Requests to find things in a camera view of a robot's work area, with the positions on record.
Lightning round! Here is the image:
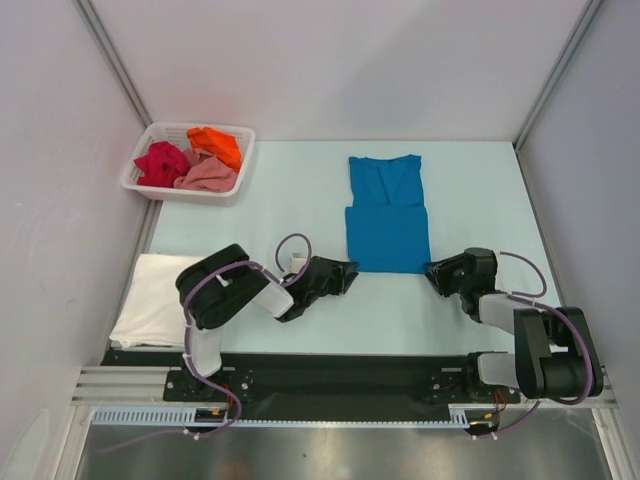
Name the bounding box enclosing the blue t-shirt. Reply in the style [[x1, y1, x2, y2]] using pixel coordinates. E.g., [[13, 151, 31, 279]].
[[345, 155, 431, 274]]

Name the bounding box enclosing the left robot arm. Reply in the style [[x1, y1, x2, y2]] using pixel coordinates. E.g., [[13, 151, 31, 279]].
[[175, 244, 359, 400]]

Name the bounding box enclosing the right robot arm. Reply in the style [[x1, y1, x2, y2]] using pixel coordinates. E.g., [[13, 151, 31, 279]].
[[424, 247, 604, 405]]

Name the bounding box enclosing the pink crumpled t-shirt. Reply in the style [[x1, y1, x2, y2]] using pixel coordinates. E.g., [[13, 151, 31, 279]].
[[173, 149, 238, 193]]

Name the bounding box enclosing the white folded t-shirt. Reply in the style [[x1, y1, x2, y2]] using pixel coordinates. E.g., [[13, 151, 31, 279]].
[[109, 254, 202, 349]]

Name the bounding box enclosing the white plastic basket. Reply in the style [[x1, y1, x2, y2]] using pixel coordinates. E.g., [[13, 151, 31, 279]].
[[121, 122, 255, 206]]

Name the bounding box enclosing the orange crumpled t-shirt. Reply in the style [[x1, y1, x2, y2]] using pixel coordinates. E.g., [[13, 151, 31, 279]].
[[186, 127, 242, 173]]

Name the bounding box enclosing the magenta crumpled t-shirt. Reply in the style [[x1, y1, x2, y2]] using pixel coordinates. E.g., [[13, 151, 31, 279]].
[[134, 141, 190, 188]]

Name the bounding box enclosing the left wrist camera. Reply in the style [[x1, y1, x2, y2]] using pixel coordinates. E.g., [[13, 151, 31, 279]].
[[287, 253, 307, 275]]

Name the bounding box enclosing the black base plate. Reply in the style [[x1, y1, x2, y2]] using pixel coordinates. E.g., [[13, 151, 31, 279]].
[[99, 349, 526, 422]]

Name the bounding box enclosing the white slotted cable duct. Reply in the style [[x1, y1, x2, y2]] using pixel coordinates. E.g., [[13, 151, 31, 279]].
[[91, 405, 497, 430]]

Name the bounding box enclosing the aluminium frame rail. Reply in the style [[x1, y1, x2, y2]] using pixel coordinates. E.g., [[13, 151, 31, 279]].
[[69, 367, 615, 409]]

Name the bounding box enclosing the right corner aluminium post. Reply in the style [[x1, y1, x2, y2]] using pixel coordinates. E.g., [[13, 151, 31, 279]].
[[512, 0, 606, 153]]

